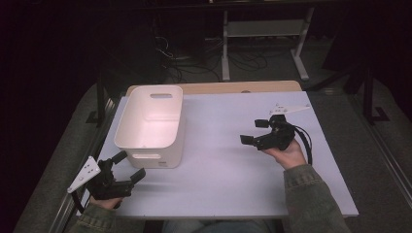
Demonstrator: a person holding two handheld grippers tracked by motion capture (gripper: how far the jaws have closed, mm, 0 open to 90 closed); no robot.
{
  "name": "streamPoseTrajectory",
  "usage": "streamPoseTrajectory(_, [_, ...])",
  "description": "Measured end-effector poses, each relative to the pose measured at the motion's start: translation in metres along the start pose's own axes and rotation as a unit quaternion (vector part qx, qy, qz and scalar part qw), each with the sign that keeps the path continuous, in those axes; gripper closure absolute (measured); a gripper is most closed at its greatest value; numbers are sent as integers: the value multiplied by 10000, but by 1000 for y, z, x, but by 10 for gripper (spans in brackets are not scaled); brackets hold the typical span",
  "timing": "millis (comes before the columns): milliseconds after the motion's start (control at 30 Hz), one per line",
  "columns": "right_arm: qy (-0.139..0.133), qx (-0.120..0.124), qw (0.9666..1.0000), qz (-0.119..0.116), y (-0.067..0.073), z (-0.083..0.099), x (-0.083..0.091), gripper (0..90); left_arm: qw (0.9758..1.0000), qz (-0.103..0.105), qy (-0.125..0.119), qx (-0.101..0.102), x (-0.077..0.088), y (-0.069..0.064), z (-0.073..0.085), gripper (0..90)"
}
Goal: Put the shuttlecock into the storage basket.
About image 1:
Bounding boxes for metal rail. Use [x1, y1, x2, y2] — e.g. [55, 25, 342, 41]
[349, 93, 412, 209]
[48, 96, 119, 233]

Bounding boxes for person's right hand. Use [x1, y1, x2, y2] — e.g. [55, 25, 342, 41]
[261, 138, 308, 171]

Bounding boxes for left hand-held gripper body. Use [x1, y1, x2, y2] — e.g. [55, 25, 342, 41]
[66, 155, 135, 202]

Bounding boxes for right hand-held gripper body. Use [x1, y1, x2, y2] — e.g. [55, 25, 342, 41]
[256, 103, 311, 152]

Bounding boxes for black metal stand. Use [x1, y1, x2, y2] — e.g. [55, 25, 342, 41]
[306, 60, 392, 126]
[85, 71, 131, 129]

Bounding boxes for white metal stand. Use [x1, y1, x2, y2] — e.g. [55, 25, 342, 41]
[221, 7, 316, 83]

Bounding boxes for white plastic storage bin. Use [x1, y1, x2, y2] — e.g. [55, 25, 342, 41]
[114, 84, 188, 170]

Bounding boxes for person's left hand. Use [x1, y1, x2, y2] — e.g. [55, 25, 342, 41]
[88, 195, 124, 211]

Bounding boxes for black floor cables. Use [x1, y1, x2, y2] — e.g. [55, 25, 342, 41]
[154, 34, 270, 83]

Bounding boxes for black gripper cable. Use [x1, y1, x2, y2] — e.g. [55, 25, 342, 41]
[70, 190, 86, 216]
[292, 123, 314, 166]

